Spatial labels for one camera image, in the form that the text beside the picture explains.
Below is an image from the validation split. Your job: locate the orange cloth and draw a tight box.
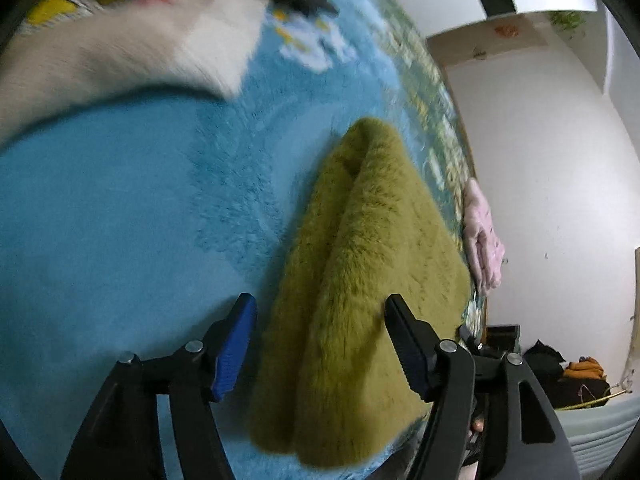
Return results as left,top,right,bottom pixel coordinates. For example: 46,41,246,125
565,356,606,384

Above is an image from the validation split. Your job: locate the dark wooden box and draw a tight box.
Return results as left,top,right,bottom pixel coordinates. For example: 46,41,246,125
486,325,521,357

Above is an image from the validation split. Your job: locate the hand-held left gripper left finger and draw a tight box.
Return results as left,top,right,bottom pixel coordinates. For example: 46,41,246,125
62,293,258,480

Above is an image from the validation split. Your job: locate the cream white knit sweater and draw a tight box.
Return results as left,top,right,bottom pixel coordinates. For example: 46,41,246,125
0,0,271,147

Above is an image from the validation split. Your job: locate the olive green fuzzy garment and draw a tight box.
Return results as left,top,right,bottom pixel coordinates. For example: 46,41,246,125
248,117,473,471

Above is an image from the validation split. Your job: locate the blue fluffy printed blanket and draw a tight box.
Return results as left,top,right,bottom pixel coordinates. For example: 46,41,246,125
0,0,488,480

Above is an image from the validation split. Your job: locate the pink garment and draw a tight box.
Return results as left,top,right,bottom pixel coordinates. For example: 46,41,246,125
461,178,506,297

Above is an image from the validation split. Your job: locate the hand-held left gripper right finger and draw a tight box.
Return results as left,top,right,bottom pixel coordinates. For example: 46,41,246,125
384,294,581,480

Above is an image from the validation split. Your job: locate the pale green ribbed panel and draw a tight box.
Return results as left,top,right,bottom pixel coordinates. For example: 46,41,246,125
554,394,640,467

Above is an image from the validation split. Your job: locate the green hanging plant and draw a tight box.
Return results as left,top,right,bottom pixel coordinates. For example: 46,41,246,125
549,10,587,37

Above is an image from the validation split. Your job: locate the yellow cable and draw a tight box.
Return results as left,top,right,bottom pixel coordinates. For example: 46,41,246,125
555,382,628,412

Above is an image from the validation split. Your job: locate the pile of dark and orange clothes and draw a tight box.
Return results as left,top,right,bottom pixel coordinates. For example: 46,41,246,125
522,340,612,409

